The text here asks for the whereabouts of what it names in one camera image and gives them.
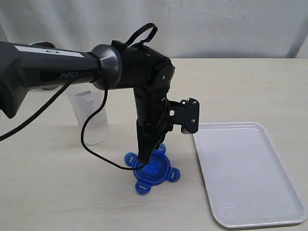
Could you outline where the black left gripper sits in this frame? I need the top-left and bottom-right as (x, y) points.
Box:
(133, 86), (170, 163)

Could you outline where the black cable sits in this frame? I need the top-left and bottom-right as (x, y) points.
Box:
(0, 23), (158, 170)

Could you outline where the white plastic tray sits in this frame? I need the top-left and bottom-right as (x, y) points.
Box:
(193, 121), (307, 229)

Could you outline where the stainless steel cup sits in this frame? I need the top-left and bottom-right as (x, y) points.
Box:
(29, 41), (57, 91)

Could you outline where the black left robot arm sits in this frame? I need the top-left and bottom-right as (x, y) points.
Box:
(0, 41), (175, 163)

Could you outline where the blue four-tab container lid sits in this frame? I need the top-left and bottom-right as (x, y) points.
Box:
(133, 143), (181, 195)

